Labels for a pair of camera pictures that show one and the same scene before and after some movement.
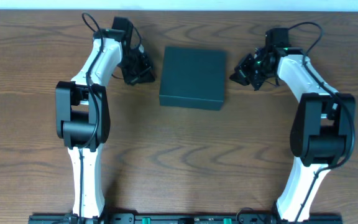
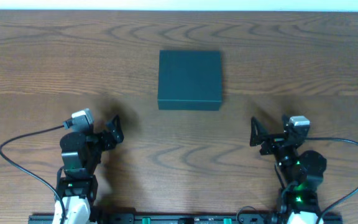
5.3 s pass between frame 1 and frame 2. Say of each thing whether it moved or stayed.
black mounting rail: stayed
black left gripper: moved
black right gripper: moved
